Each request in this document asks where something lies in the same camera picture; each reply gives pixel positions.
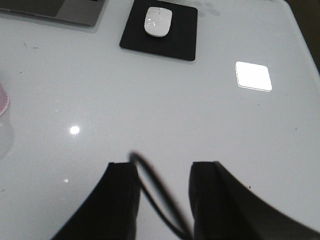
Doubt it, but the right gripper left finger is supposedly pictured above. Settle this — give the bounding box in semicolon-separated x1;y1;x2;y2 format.
53;162;141;240

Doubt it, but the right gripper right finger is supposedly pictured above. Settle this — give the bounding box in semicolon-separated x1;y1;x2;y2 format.
189;161;320;240

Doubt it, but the pink mesh pen holder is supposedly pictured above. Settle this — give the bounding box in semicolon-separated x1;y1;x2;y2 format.
0;84;10;116

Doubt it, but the black mouse pad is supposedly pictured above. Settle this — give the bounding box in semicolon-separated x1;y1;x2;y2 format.
119;0;198;61

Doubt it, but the white computer mouse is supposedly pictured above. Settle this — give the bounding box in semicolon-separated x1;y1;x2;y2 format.
144;6;173;38

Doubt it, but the grey open laptop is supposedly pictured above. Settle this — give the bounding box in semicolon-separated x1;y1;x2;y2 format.
0;0;105;27

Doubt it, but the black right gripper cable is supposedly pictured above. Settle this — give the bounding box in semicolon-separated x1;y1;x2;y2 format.
127;150;195;240

